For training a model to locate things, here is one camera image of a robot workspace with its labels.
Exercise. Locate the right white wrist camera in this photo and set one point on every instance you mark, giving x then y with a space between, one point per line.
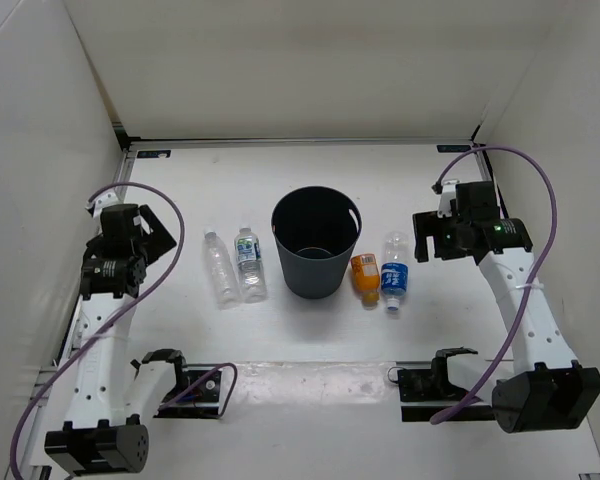
446 190

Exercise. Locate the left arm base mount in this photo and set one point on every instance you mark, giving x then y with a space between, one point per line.
205 401

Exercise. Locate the dark grey plastic bin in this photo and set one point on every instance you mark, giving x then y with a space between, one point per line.
316 229

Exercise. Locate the clear unlabelled plastic bottle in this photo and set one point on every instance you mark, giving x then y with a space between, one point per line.
222 276

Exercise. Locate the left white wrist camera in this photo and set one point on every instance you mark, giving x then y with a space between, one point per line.
104 200

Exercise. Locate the clear bottle green label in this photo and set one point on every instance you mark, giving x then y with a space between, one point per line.
249 264

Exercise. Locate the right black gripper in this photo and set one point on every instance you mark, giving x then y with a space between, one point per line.
427 225

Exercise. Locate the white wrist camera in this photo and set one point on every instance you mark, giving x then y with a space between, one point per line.
446 190
104 200

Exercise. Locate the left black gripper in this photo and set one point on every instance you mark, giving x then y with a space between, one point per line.
159 241

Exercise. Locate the left aluminium frame rail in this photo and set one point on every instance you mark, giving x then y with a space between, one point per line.
54 230

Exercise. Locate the right aluminium frame rail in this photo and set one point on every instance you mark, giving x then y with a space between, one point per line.
485 166

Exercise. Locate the left blue table sticker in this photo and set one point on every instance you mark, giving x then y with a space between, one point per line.
153 154

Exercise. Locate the right blue table sticker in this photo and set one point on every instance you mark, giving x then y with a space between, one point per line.
452 148

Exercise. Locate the orange plastic bottle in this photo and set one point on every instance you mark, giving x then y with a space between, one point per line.
366 278

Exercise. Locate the blue table sticker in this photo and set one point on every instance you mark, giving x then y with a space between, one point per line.
452 148
153 154

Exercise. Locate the aluminium frame rail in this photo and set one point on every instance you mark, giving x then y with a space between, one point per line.
54 230
485 166

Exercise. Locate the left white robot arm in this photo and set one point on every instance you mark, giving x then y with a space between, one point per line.
105 430

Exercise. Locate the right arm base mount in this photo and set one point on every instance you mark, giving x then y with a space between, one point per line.
420 396

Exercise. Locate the clear bottle blue label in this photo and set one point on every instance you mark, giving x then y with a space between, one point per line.
394 270

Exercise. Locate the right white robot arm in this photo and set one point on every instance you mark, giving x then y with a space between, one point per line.
546 388

